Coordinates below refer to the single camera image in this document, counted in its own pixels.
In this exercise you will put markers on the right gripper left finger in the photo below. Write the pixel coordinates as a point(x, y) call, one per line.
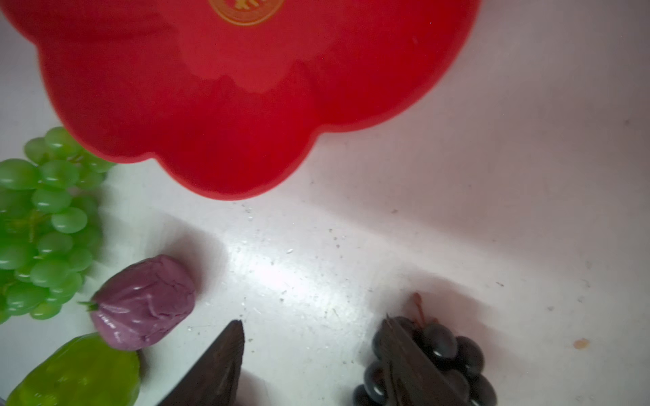
point(214, 378)

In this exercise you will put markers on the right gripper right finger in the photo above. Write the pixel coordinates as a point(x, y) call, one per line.
point(410, 377)

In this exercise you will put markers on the dark purple grape bunch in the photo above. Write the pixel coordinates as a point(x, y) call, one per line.
point(460, 360)

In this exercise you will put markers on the purple fig fruit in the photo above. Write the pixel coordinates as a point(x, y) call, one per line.
point(141, 305)

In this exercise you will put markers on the green bumpy pear fruit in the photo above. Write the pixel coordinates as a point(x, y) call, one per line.
point(84, 371)

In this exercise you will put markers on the green grape bunch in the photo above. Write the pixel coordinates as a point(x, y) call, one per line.
point(51, 230)

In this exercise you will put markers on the red flower-shaped fruit bowl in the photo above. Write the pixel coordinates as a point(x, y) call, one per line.
point(230, 96)

